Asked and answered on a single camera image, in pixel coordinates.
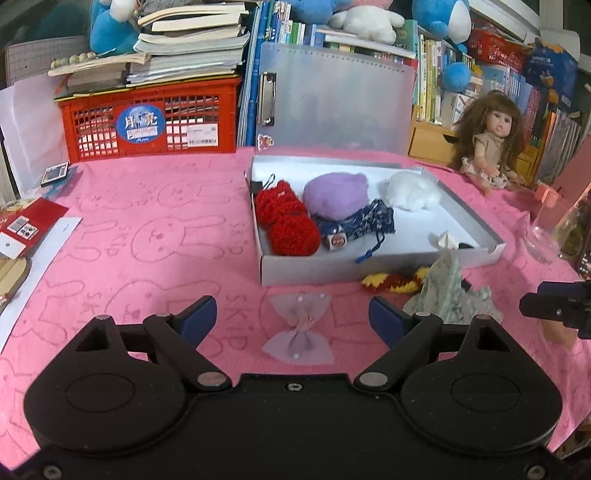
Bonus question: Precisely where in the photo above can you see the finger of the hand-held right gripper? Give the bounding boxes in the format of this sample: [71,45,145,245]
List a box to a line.
[519,280,591,340]

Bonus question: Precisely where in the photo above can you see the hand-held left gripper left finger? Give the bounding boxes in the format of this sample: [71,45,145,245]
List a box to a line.
[74,296,232,393]

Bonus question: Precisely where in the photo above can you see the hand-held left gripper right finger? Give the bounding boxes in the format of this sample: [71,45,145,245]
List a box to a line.
[355,296,513,393]

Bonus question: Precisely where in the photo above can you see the yellow red crochet band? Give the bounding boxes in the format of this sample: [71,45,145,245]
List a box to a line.
[361,265,432,294]

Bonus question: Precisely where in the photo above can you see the green checked cloth bag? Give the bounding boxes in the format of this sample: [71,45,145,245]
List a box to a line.
[403,249,505,324]

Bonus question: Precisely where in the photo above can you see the white cardboard box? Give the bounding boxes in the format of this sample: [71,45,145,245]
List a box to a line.
[245,154,507,287]

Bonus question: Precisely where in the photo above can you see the pale pink bow clip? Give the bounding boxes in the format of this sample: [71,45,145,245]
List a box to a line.
[262,292,336,365]

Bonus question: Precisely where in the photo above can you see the small white card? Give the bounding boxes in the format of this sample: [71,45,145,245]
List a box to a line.
[429,231,459,252]

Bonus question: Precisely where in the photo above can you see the blue floral drawstring pouch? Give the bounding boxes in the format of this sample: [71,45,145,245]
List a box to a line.
[314,199,397,265]

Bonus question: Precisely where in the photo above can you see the red crochet scrunchie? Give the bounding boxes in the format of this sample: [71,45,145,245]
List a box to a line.
[255,181,321,257]

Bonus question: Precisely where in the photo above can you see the purple plush pouch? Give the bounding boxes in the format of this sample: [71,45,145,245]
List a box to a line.
[303,172,370,220]

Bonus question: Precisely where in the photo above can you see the brown cardboard piece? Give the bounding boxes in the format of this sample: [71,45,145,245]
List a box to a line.
[542,316,585,347]

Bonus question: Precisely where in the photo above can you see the pink rabbit print towel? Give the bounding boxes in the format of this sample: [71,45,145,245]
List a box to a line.
[0,147,591,467]

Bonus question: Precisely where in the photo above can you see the clear glass cup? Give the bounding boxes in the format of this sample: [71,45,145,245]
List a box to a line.
[525,203,578,265]

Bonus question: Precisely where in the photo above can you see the dark glass jar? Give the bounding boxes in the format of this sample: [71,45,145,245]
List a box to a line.
[556,203,591,280]

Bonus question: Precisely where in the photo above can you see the pink plastic container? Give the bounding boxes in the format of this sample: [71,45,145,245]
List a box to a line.
[536,182,563,210]

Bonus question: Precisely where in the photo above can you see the pink board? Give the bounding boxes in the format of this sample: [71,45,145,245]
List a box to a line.
[551,134,591,217]

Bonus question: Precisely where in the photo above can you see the black binder clip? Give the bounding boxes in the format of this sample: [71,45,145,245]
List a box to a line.
[245,173,276,195]

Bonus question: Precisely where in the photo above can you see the white paper sheet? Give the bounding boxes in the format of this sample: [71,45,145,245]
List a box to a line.
[0,216,83,354]

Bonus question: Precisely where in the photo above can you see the brown haired doll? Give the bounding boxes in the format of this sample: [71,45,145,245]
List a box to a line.
[455,90,525,197]

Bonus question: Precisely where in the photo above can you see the wooden drawer box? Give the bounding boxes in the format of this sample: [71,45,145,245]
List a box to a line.
[407,117,462,164]

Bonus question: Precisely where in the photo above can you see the red card package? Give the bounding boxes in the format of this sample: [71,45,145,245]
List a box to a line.
[0,198,70,259]

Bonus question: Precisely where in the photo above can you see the wooden board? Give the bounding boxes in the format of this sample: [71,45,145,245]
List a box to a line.
[0,257,29,305]

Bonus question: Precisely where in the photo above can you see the small black card box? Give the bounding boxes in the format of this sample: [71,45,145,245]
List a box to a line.
[41,162,70,188]

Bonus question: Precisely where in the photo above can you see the frosted plastic clipboard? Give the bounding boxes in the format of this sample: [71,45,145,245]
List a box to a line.
[256,41,416,155]

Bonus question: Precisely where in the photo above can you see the red plastic crate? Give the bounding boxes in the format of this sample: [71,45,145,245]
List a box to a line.
[59,76,243,162]

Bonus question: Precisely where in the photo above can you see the blue printed box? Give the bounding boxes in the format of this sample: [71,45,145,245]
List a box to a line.
[522,30,580,112]

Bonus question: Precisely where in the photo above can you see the row of shelf books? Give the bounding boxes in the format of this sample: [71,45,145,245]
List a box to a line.
[252,0,583,185]

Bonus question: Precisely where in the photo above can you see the blue folders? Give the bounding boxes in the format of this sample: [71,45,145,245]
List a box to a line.
[238,2,271,148]

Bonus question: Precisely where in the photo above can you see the blue plush ball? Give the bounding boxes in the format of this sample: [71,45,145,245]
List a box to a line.
[442,62,472,92]

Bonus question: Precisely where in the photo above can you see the white leaning paper sheets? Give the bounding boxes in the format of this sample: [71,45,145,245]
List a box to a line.
[0,76,70,195]

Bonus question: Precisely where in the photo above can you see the red plastic basket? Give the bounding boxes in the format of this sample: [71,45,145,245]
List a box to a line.
[466,30,529,72]

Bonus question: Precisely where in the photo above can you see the stack of books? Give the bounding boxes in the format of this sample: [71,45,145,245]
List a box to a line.
[47,0,252,100]

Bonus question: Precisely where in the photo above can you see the large white plush toy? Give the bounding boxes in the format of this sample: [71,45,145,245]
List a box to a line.
[329,6,404,44]

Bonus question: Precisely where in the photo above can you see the blue white plush toy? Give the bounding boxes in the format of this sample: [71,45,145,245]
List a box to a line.
[411,0,472,42]
[89,0,148,56]

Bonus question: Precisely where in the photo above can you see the grey grid cutting mat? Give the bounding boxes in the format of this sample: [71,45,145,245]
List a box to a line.
[4,37,95,88]

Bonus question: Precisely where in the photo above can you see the pale bead string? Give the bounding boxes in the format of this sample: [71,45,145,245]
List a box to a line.
[50,53,98,70]

